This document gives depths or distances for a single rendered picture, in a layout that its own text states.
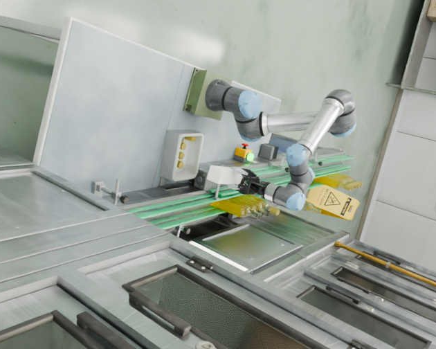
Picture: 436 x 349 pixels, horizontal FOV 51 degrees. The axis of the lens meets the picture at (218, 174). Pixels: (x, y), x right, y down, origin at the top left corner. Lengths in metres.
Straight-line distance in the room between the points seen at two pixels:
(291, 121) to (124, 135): 0.74
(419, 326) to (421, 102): 6.11
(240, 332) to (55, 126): 1.06
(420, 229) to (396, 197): 0.63
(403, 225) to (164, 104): 6.48
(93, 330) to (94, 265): 0.23
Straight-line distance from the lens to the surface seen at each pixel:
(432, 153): 7.87
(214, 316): 0.96
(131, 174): 2.01
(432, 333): 2.05
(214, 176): 1.89
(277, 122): 2.10
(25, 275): 0.99
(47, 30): 1.85
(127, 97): 1.88
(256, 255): 2.10
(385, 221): 8.19
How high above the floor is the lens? 2.12
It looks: 33 degrees down
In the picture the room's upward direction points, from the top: 111 degrees clockwise
